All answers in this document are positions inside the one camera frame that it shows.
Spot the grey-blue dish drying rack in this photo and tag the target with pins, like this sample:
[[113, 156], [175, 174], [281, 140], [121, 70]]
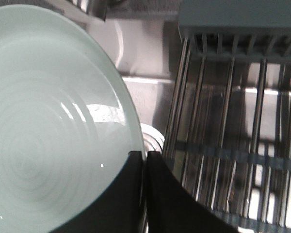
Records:
[[229, 131]]

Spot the light green round plate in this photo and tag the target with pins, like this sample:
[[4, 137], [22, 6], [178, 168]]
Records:
[[67, 121]]

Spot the stainless steel sink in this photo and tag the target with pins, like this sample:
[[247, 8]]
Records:
[[142, 38]]

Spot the round steel sink drain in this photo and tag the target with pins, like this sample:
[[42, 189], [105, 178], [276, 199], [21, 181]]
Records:
[[153, 139]]

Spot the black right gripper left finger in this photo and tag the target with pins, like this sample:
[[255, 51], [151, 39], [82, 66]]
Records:
[[118, 208]]

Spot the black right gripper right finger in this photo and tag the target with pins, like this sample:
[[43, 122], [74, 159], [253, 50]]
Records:
[[170, 209]]

